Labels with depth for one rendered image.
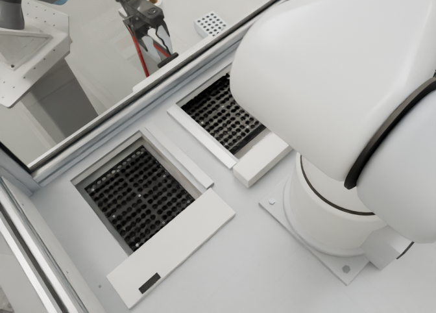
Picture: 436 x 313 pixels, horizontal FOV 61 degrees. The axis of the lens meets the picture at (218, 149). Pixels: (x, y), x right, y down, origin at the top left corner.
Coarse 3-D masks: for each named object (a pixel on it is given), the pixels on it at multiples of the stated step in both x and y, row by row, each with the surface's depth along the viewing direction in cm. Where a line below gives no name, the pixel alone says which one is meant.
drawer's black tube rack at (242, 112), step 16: (224, 80) 108; (208, 96) 102; (224, 96) 101; (192, 112) 103; (208, 112) 103; (224, 112) 98; (240, 112) 102; (208, 128) 96; (224, 128) 96; (240, 128) 95; (256, 128) 95; (224, 144) 93; (240, 144) 97
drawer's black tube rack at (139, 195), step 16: (144, 160) 93; (112, 176) 91; (128, 176) 95; (144, 176) 91; (160, 176) 93; (96, 192) 91; (112, 192) 89; (128, 192) 88; (144, 192) 88; (160, 192) 91; (176, 192) 87; (112, 208) 87; (128, 208) 90; (144, 208) 89; (160, 208) 86; (176, 208) 85; (112, 224) 85; (128, 224) 84; (144, 224) 87; (160, 224) 84; (128, 240) 85; (144, 240) 82
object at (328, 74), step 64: (320, 0) 27; (384, 0) 26; (256, 64) 27; (320, 64) 25; (384, 64) 24; (320, 128) 25; (384, 128) 23; (320, 192) 59; (384, 192) 23; (320, 256) 71; (384, 256) 65
